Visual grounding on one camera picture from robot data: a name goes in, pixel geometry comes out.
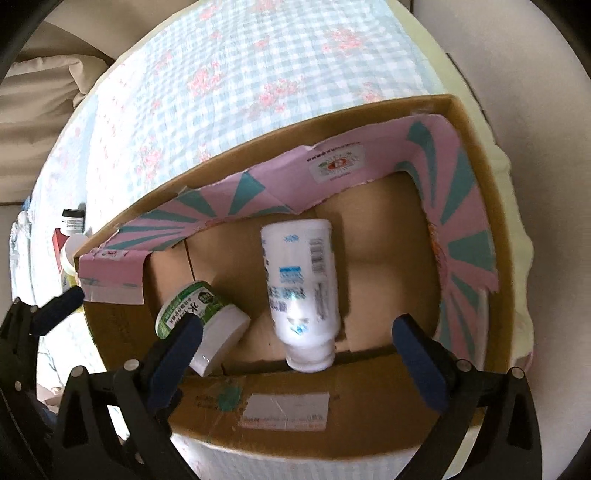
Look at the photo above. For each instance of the pale green cream jar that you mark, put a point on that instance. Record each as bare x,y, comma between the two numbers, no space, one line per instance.
68,251

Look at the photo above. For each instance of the green label white jar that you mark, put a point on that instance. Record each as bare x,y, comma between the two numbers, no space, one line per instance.
224,324

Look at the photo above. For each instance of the cardboard box with pink lining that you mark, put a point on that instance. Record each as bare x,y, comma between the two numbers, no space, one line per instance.
418,228

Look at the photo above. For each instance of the checkered floral bed cover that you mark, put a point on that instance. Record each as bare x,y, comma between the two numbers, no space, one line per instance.
213,77

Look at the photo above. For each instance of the red rectangular box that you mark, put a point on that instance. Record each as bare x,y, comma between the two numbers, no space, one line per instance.
58,242

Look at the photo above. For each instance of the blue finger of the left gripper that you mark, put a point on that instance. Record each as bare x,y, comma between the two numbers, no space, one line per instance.
46,318

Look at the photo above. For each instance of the white medicine bottle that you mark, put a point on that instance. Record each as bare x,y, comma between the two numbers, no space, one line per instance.
302,287

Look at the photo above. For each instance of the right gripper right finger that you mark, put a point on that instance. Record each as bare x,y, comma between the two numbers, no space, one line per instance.
508,445

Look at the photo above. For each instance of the small black lid jar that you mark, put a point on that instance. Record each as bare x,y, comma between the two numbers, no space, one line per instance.
72,222

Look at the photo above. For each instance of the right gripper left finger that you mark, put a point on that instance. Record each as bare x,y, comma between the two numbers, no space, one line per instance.
114,425

